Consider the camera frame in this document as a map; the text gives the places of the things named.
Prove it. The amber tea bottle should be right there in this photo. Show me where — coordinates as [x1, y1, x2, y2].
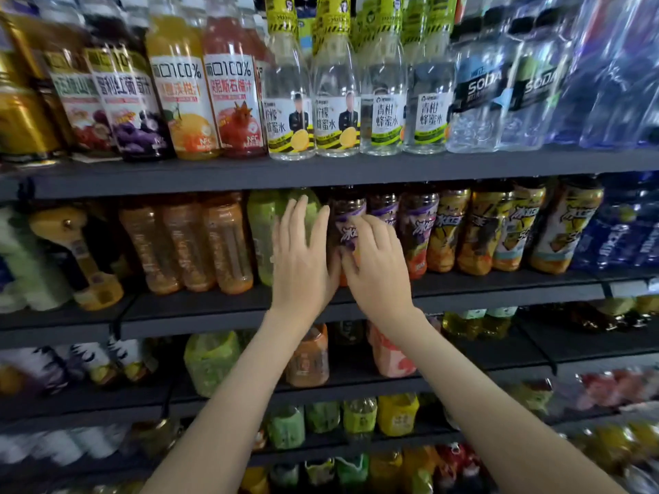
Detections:
[118, 197, 183, 296]
[202, 193, 257, 296]
[161, 195, 220, 293]

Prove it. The row of small white bottles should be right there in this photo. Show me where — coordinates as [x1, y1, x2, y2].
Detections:
[0, 425, 130, 466]

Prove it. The red fruit juice bottle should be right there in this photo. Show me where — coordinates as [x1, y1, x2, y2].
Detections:
[203, 0, 268, 158]

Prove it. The white blue drink bottle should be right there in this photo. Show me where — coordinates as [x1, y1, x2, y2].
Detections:
[0, 252, 27, 315]

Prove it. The orange juice bottle white cap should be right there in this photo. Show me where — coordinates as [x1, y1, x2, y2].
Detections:
[146, 0, 220, 161]

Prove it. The person's right hand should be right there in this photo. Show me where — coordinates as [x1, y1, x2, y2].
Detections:
[340, 213, 415, 330]

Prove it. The person's right forearm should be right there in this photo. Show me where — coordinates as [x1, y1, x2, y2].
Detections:
[381, 314, 624, 494]

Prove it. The person's left hand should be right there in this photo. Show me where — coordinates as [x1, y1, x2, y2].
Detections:
[270, 195, 341, 330]

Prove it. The dark grey metal shelf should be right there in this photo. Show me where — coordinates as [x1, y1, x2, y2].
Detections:
[0, 147, 659, 494]

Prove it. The row of dark blue sports bottles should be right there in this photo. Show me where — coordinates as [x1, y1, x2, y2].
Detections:
[571, 174, 659, 272]

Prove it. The brushstroke bottle purple fruit print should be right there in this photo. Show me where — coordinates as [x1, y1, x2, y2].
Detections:
[0, 346, 71, 397]

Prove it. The white green label bottle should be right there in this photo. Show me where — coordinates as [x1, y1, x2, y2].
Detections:
[0, 205, 73, 313]

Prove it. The person's left forearm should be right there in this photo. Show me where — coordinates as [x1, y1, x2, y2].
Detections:
[144, 314, 315, 494]

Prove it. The group of green squat bottles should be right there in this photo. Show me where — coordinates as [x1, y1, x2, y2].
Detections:
[266, 396, 378, 451]

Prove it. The purple label fruit drink bottle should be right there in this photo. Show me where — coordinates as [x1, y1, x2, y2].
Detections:
[327, 185, 369, 287]
[365, 187, 402, 235]

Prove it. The orange squat drink bottle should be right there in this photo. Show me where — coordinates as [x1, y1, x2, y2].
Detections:
[285, 322, 332, 389]

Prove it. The tall clear bottle red label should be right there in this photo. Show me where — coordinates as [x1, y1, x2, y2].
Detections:
[608, 0, 659, 148]
[546, 0, 640, 150]

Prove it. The yellow green drink bottle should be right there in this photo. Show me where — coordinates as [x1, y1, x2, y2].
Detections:
[184, 331, 244, 399]

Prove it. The dark grape juice bottle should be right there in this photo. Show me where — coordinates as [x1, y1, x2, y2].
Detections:
[82, 0, 173, 163]

